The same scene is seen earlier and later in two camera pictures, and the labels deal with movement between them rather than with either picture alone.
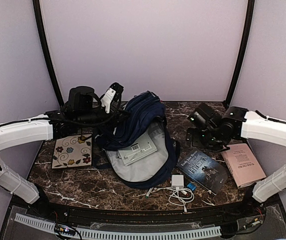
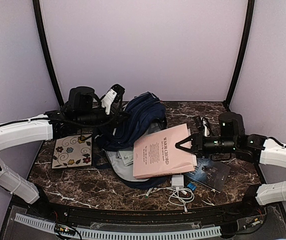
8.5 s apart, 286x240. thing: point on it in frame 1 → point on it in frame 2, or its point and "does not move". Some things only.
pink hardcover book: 244,167 → 157,154
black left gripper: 115,118 does not move
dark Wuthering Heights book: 204,170 does not move
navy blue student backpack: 141,118 does not move
